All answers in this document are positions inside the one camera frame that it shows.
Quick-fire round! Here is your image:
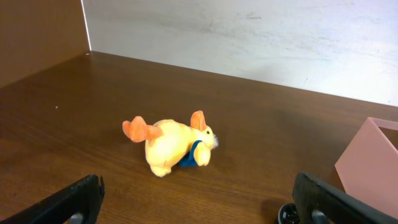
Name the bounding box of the small black round wheel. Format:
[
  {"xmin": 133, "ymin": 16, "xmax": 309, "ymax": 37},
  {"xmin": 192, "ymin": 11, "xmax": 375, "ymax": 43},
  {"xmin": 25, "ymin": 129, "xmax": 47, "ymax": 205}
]
[{"xmin": 277, "ymin": 203, "xmax": 300, "ymax": 224}]

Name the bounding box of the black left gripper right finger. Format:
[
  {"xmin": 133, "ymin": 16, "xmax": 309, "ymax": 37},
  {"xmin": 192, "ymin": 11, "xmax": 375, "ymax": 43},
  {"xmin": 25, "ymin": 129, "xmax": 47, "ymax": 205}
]
[{"xmin": 292, "ymin": 172, "xmax": 397, "ymax": 224}]

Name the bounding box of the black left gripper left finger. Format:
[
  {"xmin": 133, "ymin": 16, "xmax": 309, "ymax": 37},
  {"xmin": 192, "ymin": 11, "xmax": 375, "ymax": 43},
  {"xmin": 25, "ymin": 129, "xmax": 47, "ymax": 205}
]
[{"xmin": 1, "ymin": 174, "xmax": 105, "ymax": 224}]

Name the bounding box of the yellow plush bunny toy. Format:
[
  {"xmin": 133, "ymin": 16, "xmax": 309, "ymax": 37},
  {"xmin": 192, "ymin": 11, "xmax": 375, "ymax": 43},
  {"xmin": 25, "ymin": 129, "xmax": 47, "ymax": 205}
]
[{"xmin": 122, "ymin": 110, "xmax": 218, "ymax": 177}]

